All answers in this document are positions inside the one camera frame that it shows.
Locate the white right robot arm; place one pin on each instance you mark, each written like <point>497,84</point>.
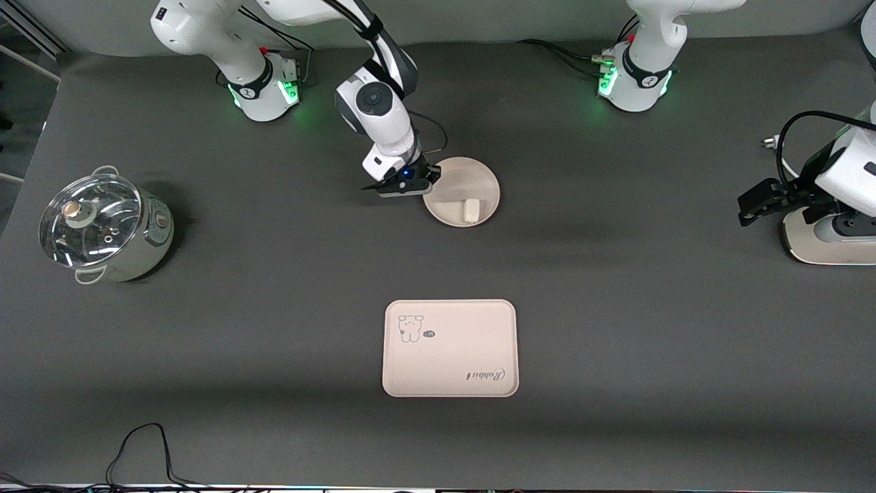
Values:
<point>383,123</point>

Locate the beige rabbit print tray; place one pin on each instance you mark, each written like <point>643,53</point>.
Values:
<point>458,356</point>

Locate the white round appliance base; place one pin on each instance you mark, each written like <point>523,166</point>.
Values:
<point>811,246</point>

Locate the glass pot lid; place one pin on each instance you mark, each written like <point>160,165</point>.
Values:
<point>89,219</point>

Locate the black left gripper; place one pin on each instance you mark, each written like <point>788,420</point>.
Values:
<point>809,179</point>

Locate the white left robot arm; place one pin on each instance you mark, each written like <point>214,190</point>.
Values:
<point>647,75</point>

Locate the round beige plate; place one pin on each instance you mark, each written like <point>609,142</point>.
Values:
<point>465,181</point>

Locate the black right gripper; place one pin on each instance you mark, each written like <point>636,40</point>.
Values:
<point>423,174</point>

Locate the white steamed bun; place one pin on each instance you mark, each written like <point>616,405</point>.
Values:
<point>470,210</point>

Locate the aluminium frame rail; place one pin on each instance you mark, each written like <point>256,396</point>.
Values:
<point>37,38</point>

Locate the steel pot with glass lid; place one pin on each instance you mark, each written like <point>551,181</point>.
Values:
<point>154,239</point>

